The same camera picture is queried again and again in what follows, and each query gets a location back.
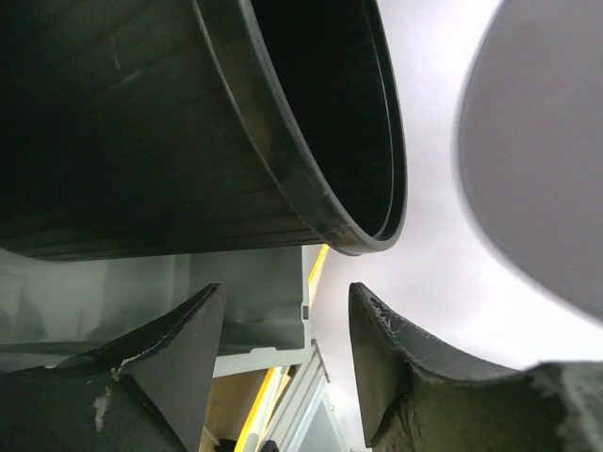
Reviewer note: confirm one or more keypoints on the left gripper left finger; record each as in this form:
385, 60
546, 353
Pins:
144, 391

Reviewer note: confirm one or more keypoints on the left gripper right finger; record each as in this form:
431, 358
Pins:
418, 393

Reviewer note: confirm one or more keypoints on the black cylindrical bin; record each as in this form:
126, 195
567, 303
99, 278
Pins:
139, 128

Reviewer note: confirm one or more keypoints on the light grey plastic bucket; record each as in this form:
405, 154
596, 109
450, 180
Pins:
529, 144

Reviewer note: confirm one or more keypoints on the grey rectangular plastic crate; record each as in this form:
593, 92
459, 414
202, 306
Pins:
51, 311

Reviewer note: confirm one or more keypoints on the aluminium frame rail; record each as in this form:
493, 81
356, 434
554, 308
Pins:
306, 417

